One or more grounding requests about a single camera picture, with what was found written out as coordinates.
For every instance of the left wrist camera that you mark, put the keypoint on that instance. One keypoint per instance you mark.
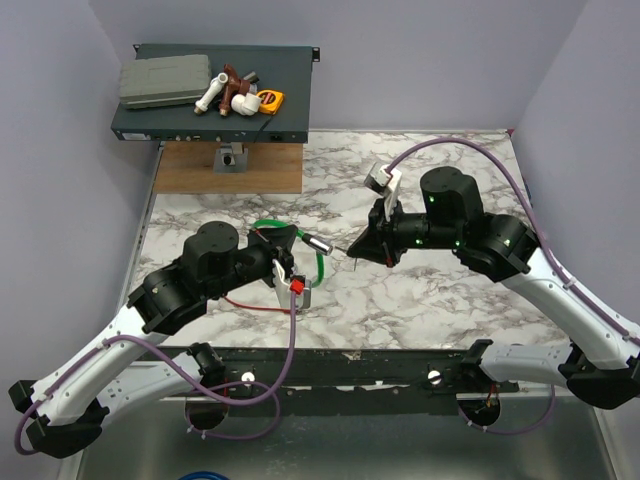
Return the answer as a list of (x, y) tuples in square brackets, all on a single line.
[(298, 287)]

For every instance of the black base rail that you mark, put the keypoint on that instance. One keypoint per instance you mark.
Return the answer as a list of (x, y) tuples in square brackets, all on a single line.
[(334, 382)]

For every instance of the yellow tape measure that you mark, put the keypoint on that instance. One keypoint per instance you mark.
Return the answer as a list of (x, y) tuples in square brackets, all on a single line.
[(270, 101)]

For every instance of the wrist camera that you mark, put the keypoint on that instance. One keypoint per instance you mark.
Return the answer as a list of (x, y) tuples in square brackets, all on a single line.
[(385, 184), (298, 287)]

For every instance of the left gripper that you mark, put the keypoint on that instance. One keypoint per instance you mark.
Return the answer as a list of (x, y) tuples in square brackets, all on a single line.
[(282, 242)]

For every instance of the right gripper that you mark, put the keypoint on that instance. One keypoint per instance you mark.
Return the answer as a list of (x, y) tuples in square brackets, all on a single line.
[(378, 244)]

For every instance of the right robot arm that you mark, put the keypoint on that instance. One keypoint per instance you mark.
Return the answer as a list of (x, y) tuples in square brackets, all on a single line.
[(599, 366)]

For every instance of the white elbow fitting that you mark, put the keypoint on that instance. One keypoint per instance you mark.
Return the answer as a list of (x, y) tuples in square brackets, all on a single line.
[(246, 104)]

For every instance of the white pipe fitting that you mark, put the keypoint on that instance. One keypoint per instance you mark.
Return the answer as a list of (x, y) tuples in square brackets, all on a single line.
[(216, 86)]

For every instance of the red cable lock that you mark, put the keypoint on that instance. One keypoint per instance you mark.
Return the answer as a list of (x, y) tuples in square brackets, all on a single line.
[(255, 308)]

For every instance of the brown pipe fitting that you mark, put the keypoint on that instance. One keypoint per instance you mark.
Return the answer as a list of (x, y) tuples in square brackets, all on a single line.
[(235, 85)]

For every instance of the grey metal bracket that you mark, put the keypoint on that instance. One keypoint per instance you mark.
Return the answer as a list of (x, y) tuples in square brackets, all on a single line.
[(230, 158)]

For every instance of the grey plastic case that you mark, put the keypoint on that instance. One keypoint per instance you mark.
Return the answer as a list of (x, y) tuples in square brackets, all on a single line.
[(164, 81)]

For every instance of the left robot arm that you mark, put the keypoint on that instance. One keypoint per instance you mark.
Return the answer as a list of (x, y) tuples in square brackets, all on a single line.
[(123, 367)]

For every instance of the green cable lock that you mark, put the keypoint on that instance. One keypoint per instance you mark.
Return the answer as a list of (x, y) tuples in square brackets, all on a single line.
[(321, 246)]

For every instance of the wooden board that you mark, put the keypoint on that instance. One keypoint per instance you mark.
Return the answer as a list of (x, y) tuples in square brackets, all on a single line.
[(187, 168)]

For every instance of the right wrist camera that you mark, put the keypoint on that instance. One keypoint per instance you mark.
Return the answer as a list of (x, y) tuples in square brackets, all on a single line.
[(385, 184)]

